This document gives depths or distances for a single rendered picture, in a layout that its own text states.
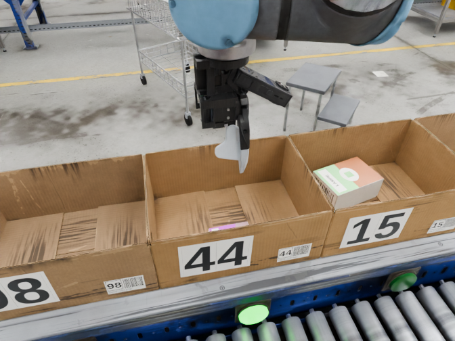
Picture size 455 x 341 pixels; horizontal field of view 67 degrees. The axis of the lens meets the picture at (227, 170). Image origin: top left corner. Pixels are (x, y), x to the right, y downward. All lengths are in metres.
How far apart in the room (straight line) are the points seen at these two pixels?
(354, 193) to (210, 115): 0.53
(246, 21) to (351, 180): 0.71
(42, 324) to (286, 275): 0.53
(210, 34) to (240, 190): 0.69
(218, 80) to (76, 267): 0.45
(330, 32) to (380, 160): 0.84
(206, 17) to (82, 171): 0.66
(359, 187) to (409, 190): 0.20
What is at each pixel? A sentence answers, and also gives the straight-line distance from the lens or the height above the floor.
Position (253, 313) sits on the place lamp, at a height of 0.83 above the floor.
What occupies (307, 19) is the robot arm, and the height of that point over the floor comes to 1.48.
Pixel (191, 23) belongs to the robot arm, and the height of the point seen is 1.48.
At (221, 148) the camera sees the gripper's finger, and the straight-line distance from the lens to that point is 0.59.
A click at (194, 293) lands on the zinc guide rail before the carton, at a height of 0.89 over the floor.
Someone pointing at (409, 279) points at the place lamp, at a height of 0.84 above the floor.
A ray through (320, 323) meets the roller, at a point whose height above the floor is 0.75.
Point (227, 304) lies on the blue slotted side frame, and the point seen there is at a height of 0.86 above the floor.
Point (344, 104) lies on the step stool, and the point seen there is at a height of 0.23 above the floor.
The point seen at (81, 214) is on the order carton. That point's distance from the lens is 1.03.
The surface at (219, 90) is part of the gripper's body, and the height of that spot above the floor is 1.32.
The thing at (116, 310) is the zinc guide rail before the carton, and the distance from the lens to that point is 0.82.
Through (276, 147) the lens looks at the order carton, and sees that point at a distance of 0.97.
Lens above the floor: 1.59
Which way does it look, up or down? 41 degrees down
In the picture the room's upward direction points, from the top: straight up
